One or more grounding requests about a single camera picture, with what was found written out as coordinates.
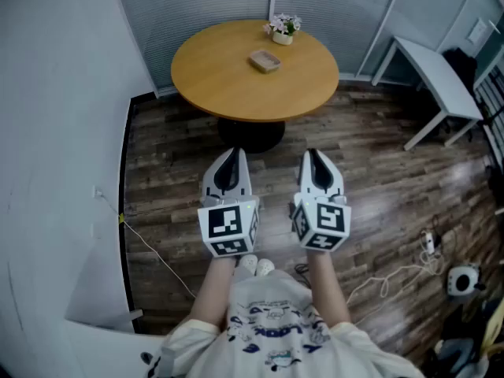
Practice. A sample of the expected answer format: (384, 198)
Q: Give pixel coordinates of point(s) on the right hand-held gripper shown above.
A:
(328, 219)

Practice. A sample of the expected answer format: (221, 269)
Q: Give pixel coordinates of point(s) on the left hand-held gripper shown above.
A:
(224, 223)

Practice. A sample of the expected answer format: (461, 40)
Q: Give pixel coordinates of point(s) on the person's right forearm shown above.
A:
(328, 290)

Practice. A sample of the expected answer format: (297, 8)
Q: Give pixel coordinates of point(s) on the person's left forearm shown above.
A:
(212, 293)

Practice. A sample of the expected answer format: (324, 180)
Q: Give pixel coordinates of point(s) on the black round table base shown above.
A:
(252, 136)

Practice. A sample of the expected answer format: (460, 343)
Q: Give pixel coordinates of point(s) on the person's white shoe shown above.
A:
(265, 267)
(248, 263)

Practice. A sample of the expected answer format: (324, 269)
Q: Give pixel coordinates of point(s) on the white power strip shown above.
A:
(428, 242)

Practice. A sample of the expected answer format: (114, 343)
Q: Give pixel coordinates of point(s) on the pink flowers in white pot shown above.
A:
(282, 28)

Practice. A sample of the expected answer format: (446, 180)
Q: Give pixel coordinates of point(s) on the person's white printed shirt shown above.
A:
(271, 329)

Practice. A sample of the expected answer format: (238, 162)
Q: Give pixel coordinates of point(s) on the white rectangular desk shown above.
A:
(437, 77)

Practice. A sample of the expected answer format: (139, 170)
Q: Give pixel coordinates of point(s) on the white round device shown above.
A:
(464, 282)

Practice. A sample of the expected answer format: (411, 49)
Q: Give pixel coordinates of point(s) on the glass partition with blinds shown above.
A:
(220, 2)

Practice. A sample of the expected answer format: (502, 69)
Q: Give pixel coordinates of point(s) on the black metal rack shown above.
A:
(492, 108)

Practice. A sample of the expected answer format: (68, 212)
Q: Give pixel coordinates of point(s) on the white wall socket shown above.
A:
(98, 192)

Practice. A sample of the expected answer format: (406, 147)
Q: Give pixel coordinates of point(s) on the white wall panel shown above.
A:
(478, 30)

